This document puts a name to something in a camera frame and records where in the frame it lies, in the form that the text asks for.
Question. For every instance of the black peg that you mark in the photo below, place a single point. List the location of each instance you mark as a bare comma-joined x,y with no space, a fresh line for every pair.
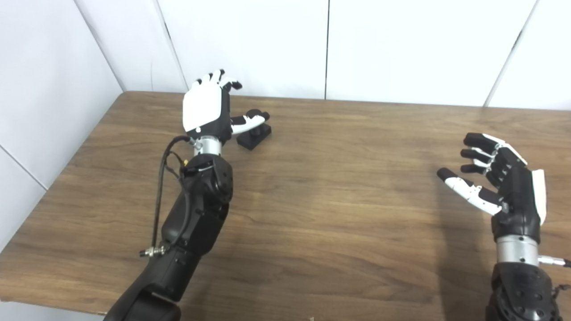
255,137

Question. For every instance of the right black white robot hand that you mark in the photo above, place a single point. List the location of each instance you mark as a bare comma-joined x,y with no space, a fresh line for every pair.
517,200

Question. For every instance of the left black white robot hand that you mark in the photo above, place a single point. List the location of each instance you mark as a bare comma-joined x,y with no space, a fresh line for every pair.
203,107

